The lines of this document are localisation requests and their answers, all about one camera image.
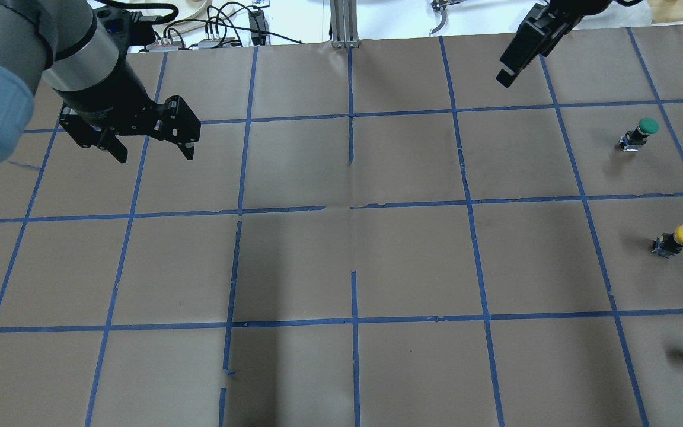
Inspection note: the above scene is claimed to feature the beige tray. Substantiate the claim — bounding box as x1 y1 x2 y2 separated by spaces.
154 1 252 38

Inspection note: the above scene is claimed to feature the aluminium frame post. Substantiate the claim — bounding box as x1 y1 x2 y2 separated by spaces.
330 0 360 49

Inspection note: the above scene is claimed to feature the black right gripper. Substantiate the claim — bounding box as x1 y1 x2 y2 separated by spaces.
496 1 613 88

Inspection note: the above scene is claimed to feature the green push button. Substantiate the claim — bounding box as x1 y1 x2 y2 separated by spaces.
619 118 660 152

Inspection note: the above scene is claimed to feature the black power adapter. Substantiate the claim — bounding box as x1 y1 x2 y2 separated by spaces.
248 8 269 46

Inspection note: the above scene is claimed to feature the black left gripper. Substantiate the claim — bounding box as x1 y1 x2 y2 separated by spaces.
57 58 202 163

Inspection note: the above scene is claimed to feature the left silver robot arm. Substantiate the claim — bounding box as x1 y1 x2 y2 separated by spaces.
0 1 201 163

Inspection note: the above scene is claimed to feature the yellow push button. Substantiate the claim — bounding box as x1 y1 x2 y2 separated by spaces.
651 225 683 259

